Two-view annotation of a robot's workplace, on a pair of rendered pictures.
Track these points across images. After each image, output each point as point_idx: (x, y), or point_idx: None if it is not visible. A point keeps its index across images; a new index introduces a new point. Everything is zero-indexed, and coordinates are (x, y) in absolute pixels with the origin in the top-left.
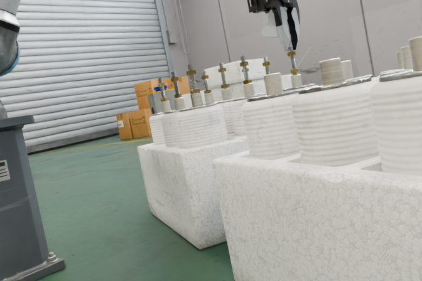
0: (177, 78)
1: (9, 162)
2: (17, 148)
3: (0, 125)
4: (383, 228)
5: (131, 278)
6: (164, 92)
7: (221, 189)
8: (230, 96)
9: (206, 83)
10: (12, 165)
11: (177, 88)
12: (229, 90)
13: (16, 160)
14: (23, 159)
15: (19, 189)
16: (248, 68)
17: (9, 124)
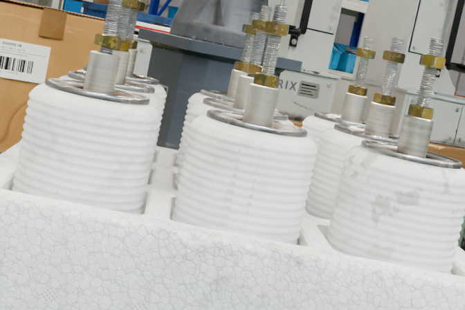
0: (244, 26)
1: (169, 90)
2: (178, 79)
3: (169, 42)
4: None
5: None
6: (358, 73)
7: None
8: (235, 97)
9: (385, 73)
10: (169, 97)
11: (243, 50)
12: (240, 79)
13: (173, 92)
14: (185, 96)
15: (164, 129)
16: (432, 57)
17: (174, 44)
